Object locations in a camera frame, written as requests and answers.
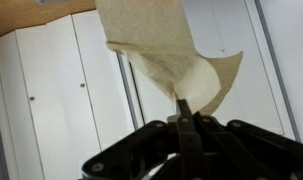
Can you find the brown paper sheet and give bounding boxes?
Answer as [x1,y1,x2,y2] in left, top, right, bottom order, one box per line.
[95,0,243,115]

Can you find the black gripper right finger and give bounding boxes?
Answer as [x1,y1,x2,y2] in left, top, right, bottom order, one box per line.
[195,114,274,180]

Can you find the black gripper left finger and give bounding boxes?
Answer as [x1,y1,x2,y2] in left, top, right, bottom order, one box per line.
[177,100,204,180]

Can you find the white wardrobe doors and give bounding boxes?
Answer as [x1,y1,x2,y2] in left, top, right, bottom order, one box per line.
[0,0,297,180]

